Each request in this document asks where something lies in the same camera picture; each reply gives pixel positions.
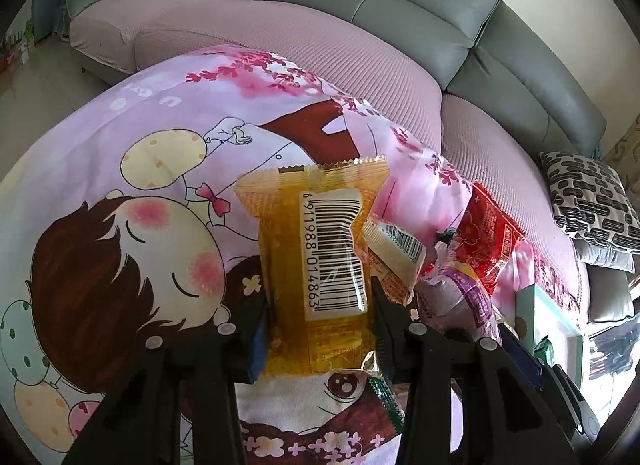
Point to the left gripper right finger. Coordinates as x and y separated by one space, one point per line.
468 402

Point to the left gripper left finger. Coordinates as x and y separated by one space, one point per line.
139 421

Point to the green snack packet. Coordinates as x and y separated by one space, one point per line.
544 352

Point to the purple pink snack bag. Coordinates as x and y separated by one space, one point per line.
453 297

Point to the yellow orange snack bag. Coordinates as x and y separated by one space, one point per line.
315 262

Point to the beige cracker packet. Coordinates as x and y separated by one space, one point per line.
396 259

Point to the teal white tray box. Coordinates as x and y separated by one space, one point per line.
537 316

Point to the pink cartoon blanket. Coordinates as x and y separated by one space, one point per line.
120 229

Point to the red snack bag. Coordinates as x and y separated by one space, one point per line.
486 237

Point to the grey pillow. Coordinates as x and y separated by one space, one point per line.
604 257

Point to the black white patterned pillow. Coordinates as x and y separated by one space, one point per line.
589 202

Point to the pink sofa cover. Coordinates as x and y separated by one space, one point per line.
131 35

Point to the grey sofa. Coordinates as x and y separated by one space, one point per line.
482 49

